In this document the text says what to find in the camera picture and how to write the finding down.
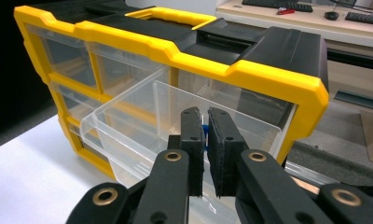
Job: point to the black keyboard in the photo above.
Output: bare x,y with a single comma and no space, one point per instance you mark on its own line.
365,18
278,5

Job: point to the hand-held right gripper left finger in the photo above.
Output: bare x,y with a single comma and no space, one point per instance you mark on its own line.
194,140

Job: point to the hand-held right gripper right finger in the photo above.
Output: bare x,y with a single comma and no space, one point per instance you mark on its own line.
225,149

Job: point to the set of clear organizer drawers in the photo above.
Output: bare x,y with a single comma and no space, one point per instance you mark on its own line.
66,59

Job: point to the clear plastic drawer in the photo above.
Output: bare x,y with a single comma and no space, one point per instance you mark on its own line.
135,102

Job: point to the small blue screw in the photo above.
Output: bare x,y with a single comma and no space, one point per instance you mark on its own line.
206,130

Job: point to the dark grey desk bracket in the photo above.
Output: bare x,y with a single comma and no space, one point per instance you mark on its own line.
358,99

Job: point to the black horizontal frame bar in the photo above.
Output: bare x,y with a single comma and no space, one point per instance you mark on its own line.
355,60

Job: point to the small red tool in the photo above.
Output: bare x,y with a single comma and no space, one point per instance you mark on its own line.
285,11

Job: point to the black computer mouse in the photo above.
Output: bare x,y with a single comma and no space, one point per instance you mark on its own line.
331,15

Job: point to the yellow black organizer case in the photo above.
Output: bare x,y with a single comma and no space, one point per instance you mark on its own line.
278,46

